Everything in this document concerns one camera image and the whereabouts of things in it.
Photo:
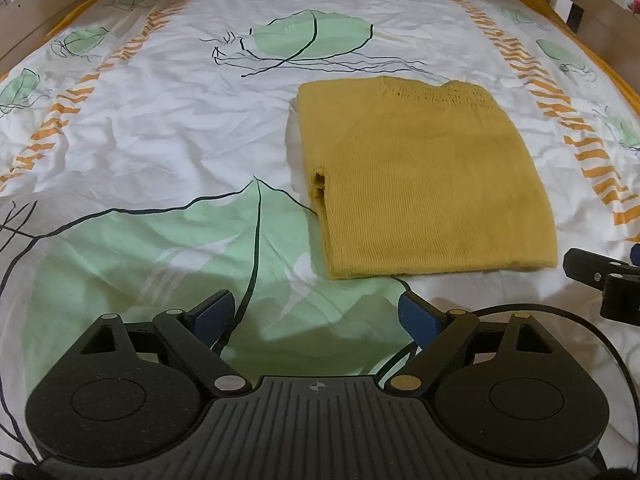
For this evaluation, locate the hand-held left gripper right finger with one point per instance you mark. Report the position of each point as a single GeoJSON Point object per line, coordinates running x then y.
{"type": "Point", "coordinates": [417, 317]}

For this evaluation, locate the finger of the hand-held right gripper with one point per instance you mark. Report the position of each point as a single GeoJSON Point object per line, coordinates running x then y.
{"type": "Point", "coordinates": [582, 265]}

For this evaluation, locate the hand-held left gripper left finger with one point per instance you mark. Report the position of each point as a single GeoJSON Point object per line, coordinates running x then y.
{"type": "Point", "coordinates": [215, 312]}

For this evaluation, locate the yellow knitted sweater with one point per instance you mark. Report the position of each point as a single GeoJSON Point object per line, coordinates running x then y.
{"type": "Point", "coordinates": [415, 175]}

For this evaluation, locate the white leaf printed duvet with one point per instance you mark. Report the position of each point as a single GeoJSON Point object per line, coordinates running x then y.
{"type": "Point", "coordinates": [150, 110]}

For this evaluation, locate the wooden bed frame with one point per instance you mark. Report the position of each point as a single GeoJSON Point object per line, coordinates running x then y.
{"type": "Point", "coordinates": [30, 20]}

